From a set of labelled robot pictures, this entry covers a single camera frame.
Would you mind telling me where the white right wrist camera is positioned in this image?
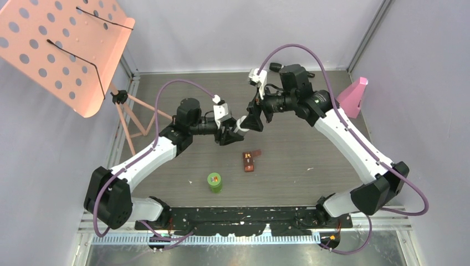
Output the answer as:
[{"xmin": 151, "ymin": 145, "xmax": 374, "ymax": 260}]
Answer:
[{"xmin": 248, "ymin": 68, "xmax": 268, "ymax": 100}]

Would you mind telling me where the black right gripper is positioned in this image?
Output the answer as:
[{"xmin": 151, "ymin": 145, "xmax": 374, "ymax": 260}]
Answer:
[{"xmin": 240, "ymin": 82, "xmax": 297, "ymax": 132}]

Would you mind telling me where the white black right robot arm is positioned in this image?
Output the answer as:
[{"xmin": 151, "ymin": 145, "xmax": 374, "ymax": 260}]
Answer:
[{"xmin": 241, "ymin": 64, "xmax": 410, "ymax": 228}]

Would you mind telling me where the white capped pill bottle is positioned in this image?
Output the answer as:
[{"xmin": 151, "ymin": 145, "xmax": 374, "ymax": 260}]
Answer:
[{"xmin": 233, "ymin": 116, "xmax": 249, "ymax": 136}]

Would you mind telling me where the brown translucent pill container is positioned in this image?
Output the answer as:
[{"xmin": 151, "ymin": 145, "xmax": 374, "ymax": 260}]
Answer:
[{"xmin": 242, "ymin": 149, "xmax": 262, "ymax": 172}]

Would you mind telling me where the pink wedge object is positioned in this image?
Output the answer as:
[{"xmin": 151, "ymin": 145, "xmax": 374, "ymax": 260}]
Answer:
[{"xmin": 336, "ymin": 77, "xmax": 368, "ymax": 119}]

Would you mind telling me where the black microphone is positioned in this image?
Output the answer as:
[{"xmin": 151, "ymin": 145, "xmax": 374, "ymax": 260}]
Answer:
[{"xmin": 269, "ymin": 62, "xmax": 315, "ymax": 78}]

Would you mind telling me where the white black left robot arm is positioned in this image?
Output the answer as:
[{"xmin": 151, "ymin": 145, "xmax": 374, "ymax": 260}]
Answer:
[{"xmin": 84, "ymin": 96, "xmax": 248, "ymax": 237}]

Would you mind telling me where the pink music stand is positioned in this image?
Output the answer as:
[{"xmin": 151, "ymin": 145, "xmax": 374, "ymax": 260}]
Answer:
[{"xmin": 1, "ymin": 1, "xmax": 150, "ymax": 154}]

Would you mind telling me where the green black pill bottle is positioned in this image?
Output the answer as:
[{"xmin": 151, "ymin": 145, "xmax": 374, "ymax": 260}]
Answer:
[{"xmin": 207, "ymin": 172, "xmax": 222, "ymax": 193}]

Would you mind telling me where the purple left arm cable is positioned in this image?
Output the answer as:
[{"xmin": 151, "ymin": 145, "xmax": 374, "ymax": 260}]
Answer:
[{"xmin": 92, "ymin": 79, "xmax": 221, "ymax": 250}]

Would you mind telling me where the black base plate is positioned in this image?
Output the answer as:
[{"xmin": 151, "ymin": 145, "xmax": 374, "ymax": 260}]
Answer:
[{"xmin": 135, "ymin": 207, "xmax": 353, "ymax": 237}]

